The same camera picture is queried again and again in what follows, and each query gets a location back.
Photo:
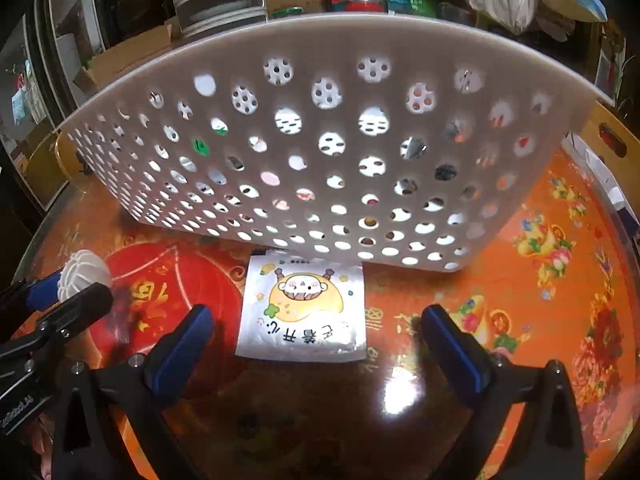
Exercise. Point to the open cardboard box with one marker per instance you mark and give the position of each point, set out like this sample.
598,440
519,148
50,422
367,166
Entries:
130,50

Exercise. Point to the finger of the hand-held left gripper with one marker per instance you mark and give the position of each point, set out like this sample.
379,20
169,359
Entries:
42,290
80,305

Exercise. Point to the cartoon print tissue packet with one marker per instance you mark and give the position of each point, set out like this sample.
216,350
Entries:
300,330

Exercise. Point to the pale pumpkin-shaped squishy toy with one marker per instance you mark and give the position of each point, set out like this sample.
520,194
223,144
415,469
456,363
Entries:
82,270

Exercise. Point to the wooden chair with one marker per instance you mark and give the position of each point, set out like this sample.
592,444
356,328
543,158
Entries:
587,120
65,160

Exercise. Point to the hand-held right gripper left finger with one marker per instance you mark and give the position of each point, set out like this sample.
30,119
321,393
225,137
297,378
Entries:
180,350

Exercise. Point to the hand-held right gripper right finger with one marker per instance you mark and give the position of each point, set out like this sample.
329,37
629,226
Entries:
452,355

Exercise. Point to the potted orchid plant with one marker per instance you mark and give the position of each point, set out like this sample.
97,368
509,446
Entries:
620,75

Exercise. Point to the red printed tablecloth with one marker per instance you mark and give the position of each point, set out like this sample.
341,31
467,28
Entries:
550,285

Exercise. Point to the white perforated plastic basket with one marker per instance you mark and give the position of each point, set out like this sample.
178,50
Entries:
320,40

